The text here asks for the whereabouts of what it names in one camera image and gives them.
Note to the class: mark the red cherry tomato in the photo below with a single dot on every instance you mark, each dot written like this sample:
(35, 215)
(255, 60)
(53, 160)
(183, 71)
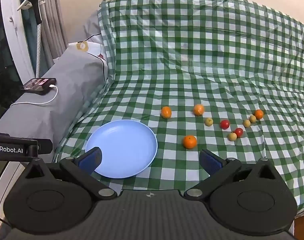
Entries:
(224, 124)
(239, 132)

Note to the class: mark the white printed pillow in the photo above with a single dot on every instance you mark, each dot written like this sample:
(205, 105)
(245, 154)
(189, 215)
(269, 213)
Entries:
(94, 48)

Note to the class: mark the grey curtain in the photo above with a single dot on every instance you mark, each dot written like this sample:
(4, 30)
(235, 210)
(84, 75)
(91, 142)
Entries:
(53, 30)

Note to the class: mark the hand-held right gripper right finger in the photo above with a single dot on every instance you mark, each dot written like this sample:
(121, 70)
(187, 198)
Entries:
(209, 162)

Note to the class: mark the grey pillow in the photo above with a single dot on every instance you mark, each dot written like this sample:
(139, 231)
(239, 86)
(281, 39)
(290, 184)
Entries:
(67, 85)

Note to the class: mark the white window frame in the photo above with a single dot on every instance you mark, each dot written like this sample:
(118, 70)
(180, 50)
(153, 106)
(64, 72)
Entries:
(15, 30)

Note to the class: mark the black smartphone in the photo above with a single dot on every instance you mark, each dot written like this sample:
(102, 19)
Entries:
(38, 85)

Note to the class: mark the blue plate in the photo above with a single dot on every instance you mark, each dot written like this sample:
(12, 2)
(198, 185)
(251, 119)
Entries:
(127, 145)

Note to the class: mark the orange mandarin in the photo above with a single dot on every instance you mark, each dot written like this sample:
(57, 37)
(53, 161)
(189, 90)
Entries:
(259, 114)
(189, 142)
(199, 109)
(166, 112)

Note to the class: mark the small yellow-green fruit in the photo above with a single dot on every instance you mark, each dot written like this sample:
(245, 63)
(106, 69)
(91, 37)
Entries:
(253, 118)
(246, 123)
(232, 136)
(208, 121)

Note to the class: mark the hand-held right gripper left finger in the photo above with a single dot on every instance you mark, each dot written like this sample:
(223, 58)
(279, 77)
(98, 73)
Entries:
(92, 160)

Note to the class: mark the green white checked cloth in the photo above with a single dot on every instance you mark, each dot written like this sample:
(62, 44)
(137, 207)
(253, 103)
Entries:
(192, 67)

